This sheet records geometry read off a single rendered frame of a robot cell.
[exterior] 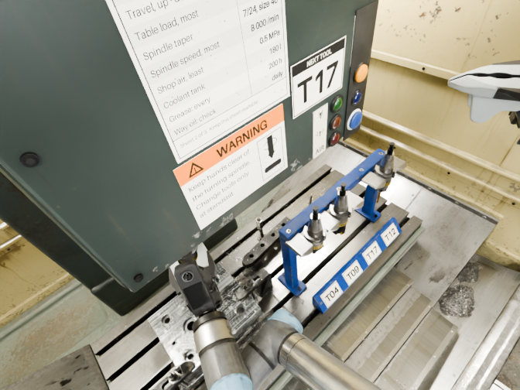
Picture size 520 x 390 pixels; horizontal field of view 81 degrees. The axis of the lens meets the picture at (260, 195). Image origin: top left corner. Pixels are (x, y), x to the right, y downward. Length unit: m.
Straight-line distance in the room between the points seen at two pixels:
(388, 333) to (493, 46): 0.98
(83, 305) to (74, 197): 1.52
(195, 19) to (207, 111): 0.08
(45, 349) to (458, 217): 1.90
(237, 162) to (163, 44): 0.16
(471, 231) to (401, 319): 0.47
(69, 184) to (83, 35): 0.11
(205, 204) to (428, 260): 1.19
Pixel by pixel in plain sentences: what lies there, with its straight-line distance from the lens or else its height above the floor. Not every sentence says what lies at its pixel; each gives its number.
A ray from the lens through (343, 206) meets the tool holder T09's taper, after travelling 0.88.
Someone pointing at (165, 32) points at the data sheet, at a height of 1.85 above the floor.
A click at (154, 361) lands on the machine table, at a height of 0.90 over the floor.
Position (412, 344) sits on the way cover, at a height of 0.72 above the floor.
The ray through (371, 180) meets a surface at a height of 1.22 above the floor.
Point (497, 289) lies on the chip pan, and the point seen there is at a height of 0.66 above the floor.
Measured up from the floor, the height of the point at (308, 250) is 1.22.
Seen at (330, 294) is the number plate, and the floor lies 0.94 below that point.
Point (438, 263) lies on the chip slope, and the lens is 1.45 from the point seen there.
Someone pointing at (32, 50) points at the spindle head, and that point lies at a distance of 0.25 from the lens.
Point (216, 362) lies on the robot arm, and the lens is 0.62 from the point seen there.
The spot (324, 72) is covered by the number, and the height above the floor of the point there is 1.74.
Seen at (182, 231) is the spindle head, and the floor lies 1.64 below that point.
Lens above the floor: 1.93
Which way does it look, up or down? 48 degrees down
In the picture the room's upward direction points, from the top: 11 degrees counter-clockwise
